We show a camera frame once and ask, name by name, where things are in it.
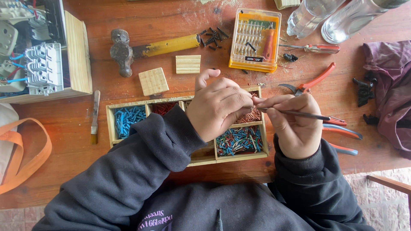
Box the hammer with yellow handle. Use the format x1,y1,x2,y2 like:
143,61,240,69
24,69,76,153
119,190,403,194
110,28,201,78

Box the purple cloth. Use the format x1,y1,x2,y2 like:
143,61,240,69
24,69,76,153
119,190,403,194
362,40,411,160

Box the person's left hand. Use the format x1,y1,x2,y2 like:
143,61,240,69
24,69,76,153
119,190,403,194
186,69,258,144

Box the wooden furniture rail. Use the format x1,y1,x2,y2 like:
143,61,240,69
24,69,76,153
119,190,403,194
367,174,411,195

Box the large black plastic piece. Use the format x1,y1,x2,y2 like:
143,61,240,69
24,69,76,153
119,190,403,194
352,70,378,108

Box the clear plastic bottle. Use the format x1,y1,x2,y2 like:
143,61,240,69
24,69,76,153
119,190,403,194
286,0,347,40
321,0,411,44

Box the screwdriver with clear red handle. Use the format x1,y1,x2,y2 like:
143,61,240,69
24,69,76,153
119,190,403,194
278,44,341,55

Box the pile of black screws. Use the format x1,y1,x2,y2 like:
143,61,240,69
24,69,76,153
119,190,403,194
199,27,230,52

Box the heap of blue wire sleeves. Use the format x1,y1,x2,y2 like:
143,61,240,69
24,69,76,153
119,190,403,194
114,106,147,139

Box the pliers with blue red handles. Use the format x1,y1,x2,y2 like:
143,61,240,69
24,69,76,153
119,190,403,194
322,123,363,156

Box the wooden compartment tray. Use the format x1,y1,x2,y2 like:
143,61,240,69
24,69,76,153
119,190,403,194
106,86,270,167

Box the person's dark sweatshirt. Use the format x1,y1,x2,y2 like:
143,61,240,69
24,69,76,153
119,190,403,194
32,180,376,231

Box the slim metal tweezers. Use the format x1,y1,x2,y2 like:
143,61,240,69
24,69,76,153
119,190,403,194
257,107,331,122

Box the ridged pale wooden block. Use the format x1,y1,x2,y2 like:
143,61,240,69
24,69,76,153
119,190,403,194
175,55,202,75

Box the heap of mixed coloured sleeves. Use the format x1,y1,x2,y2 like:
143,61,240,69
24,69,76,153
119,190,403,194
215,125,264,157

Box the white bag with orange strap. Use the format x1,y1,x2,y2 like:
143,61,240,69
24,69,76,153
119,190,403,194
0,102,53,195

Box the small wooden handled brush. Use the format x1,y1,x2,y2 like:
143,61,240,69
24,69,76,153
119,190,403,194
90,89,101,145

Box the heap of red wire sleeves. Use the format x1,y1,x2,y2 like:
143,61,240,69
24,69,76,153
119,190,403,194
151,102,179,116

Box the wooden box with electrical parts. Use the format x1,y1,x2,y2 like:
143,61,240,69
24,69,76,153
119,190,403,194
0,0,93,104

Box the yellow screwdriver bit case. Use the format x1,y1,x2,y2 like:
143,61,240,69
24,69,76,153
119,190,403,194
228,8,282,74

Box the square pale wooden block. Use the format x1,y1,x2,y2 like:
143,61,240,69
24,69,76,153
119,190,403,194
138,67,170,97

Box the pale wooden offcut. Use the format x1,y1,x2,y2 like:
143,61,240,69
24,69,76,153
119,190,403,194
274,0,301,10

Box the person's right hand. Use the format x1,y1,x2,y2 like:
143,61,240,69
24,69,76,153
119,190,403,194
256,93,324,160

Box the orange handled cutting pliers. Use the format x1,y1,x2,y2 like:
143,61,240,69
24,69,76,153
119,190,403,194
278,62,336,97

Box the red handled tool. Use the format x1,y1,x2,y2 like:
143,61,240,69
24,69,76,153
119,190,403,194
324,116,347,127

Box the heap of copper wire strands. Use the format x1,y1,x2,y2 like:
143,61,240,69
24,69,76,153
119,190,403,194
235,91,261,124

